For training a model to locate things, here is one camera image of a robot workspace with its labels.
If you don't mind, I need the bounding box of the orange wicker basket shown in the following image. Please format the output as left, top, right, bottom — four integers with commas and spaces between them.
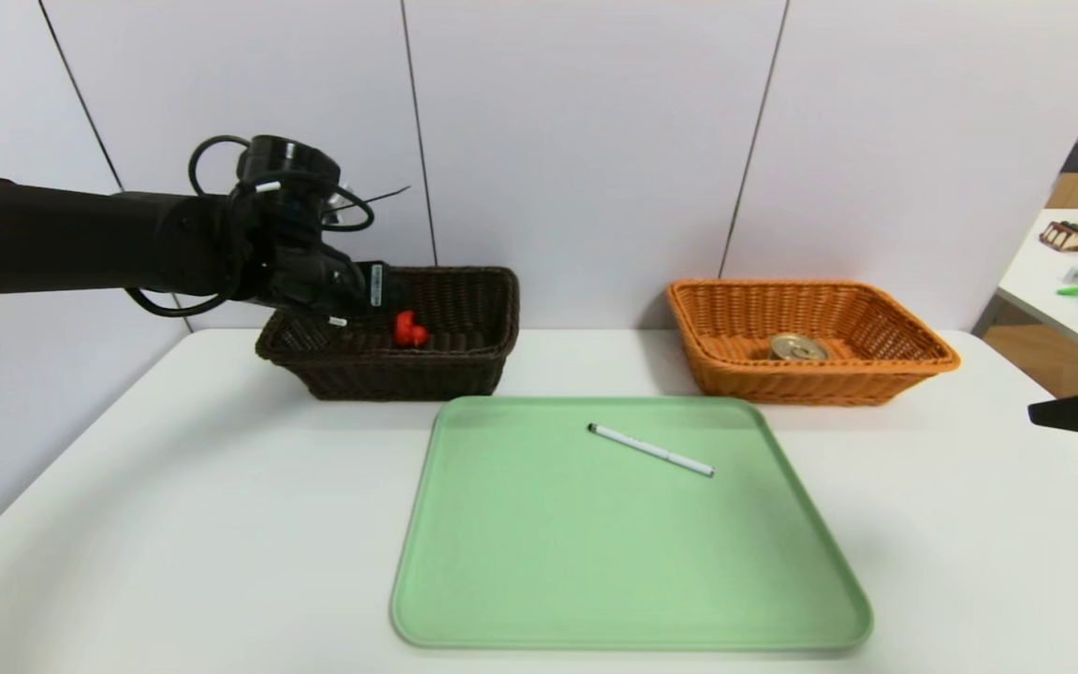
667, 279, 961, 407

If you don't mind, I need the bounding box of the white side table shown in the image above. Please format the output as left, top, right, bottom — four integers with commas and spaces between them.
998, 208, 1078, 368

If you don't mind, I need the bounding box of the black left camera cable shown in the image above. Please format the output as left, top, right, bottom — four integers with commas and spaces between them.
188, 136, 255, 198

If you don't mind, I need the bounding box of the dark brown wicker basket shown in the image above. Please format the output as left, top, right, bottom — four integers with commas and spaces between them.
255, 266, 521, 402

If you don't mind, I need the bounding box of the light green plastic tray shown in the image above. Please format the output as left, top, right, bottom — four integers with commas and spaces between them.
391, 396, 874, 652

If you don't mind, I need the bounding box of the white pen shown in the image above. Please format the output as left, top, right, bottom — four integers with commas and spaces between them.
588, 423, 716, 478

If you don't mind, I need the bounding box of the gold pull-tab tin can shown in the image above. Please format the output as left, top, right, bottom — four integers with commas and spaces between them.
768, 333, 830, 362

